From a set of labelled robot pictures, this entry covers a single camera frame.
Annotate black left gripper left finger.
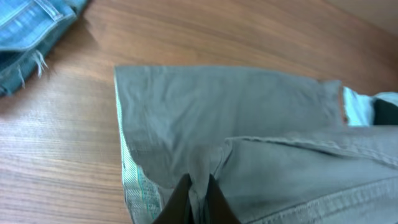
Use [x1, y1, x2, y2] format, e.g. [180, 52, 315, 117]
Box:
[152, 174, 193, 224]

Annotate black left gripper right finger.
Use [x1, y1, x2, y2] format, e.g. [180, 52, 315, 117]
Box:
[205, 175, 241, 224]

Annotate grey cotton shorts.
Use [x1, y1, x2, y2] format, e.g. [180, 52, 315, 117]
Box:
[114, 65, 397, 223]

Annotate light blue shirt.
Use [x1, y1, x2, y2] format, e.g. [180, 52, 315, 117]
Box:
[343, 86, 397, 126]

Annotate black garment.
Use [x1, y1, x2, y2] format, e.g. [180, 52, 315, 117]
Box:
[373, 99, 398, 126]

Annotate folded blue denim shorts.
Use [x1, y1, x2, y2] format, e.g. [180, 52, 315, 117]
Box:
[1, 0, 88, 96]

